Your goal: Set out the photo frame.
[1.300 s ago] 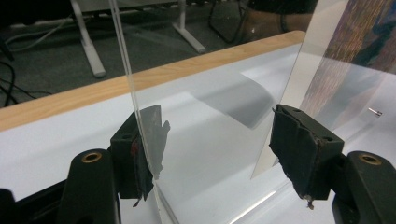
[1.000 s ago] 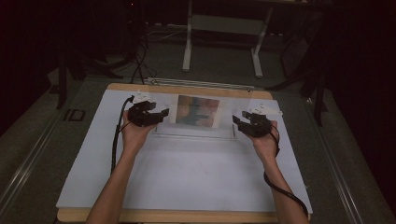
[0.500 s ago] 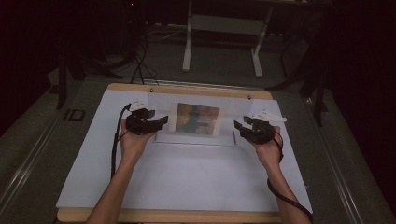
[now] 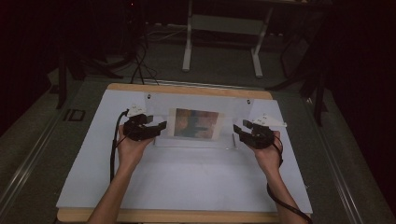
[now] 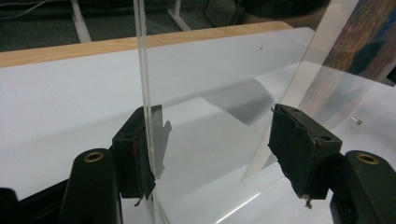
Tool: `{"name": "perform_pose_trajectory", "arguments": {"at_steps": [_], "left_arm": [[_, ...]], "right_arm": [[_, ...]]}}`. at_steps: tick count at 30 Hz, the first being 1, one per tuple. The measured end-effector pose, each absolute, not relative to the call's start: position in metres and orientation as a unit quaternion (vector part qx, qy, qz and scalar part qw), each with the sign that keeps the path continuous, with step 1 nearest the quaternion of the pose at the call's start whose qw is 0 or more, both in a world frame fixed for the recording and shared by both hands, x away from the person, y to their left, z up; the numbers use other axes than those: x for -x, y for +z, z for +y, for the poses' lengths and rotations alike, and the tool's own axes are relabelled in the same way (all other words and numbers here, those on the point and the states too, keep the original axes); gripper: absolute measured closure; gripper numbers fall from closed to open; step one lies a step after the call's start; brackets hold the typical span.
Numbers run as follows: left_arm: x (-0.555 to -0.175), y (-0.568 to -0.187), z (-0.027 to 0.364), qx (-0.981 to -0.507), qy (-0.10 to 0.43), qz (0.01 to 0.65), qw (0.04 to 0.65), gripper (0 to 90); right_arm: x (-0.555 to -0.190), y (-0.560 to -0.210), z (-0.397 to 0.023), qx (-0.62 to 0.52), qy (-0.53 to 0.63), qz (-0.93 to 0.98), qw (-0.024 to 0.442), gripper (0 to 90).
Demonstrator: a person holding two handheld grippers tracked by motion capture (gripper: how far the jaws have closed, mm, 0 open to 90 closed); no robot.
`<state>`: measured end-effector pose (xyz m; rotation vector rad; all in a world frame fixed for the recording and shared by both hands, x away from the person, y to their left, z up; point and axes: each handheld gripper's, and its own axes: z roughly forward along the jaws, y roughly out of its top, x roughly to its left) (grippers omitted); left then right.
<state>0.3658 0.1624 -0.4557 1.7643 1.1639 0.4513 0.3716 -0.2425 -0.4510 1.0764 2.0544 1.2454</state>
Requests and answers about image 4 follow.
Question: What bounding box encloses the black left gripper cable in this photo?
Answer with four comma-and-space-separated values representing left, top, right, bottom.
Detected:
108, 108, 130, 184

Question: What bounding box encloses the person's right hand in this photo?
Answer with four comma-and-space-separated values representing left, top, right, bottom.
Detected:
249, 130, 283, 175

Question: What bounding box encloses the white table mat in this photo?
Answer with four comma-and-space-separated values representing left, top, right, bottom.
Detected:
55, 89, 314, 215

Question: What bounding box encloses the clear acrylic photo frame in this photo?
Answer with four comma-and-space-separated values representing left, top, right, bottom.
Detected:
143, 91, 255, 150

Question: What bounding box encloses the metal floor rail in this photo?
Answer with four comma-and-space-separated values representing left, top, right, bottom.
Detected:
0, 106, 64, 214
303, 96, 366, 224

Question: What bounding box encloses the photo print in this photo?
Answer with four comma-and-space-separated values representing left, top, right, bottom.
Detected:
167, 107, 226, 142

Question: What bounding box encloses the black rectangular floor bracket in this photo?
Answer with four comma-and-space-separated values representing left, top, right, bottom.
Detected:
63, 108, 87, 122

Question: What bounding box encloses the person's left hand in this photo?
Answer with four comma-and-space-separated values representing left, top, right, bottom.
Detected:
116, 130, 155, 171

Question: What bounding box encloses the white metal stand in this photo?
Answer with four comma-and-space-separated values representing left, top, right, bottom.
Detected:
181, 0, 275, 79

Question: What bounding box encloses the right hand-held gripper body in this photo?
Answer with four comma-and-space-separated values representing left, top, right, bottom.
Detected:
247, 113, 288, 149

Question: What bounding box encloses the black metal stand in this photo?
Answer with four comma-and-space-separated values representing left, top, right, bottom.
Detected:
266, 18, 330, 127

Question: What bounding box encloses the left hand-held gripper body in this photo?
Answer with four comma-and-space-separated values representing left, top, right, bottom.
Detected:
122, 104, 150, 142

